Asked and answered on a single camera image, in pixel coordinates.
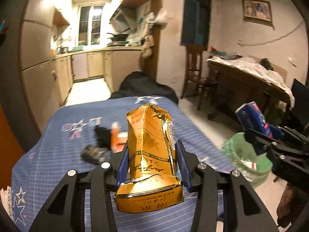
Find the blue tissue pack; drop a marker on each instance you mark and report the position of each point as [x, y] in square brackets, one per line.
[251, 117]

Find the orange wooden cabinet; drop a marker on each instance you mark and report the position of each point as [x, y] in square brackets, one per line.
[10, 151]

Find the wooden chair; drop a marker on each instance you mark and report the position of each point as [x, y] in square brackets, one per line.
[193, 72]

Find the beige kitchen cabinets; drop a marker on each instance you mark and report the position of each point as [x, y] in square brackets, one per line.
[111, 63]

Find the dark wrapper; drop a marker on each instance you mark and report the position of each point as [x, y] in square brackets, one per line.
[95, 155]

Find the kitchen window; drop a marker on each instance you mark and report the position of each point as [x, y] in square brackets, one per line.
[90, 25]

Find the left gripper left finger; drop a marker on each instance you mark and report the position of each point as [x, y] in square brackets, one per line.
[65, 207]

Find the black cloth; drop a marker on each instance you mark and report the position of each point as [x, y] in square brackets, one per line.
[103, 137]

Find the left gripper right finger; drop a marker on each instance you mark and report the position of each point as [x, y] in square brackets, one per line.
[243, 210]

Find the grey refrigerator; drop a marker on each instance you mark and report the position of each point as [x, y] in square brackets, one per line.
[29, 85]

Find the wooden dining table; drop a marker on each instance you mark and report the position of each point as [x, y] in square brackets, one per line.
[236, 87]

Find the framed picture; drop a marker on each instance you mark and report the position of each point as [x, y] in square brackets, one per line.
[257, 11]

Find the white cloth on table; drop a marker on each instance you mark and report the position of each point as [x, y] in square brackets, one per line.
[251, 66]

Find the black wok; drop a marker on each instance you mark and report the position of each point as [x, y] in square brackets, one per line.
[118, 37]

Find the range hood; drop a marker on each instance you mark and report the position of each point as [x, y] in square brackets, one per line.
[124, 20]

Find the black bag on floor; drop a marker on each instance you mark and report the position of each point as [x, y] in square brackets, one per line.
[139, 84]

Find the hanging white plastic bag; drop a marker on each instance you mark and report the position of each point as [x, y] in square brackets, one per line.
[161, 17]

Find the green lined trash bin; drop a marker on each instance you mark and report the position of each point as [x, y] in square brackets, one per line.
[242, 155]

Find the orange white paper box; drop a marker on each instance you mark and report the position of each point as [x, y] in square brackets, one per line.
[118, 139]

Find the dark interior window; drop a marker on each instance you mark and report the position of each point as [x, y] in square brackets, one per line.
[196, 22]

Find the gold cigarette carton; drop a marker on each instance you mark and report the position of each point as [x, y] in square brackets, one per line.
[152, 158]

